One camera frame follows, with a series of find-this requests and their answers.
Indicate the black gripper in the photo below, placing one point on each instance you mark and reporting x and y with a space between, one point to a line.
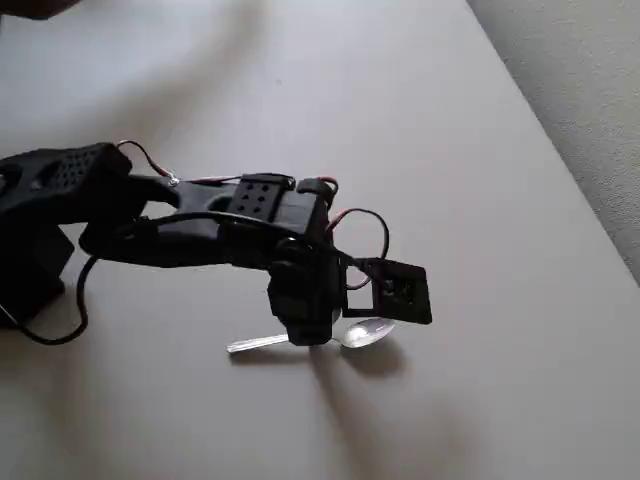
306 326

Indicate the silver metal spoon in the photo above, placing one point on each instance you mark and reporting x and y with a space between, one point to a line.
367 332

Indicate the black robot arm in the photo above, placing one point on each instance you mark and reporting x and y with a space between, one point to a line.
200 220

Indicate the black square camera box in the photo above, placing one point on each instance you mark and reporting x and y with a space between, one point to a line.
400 292

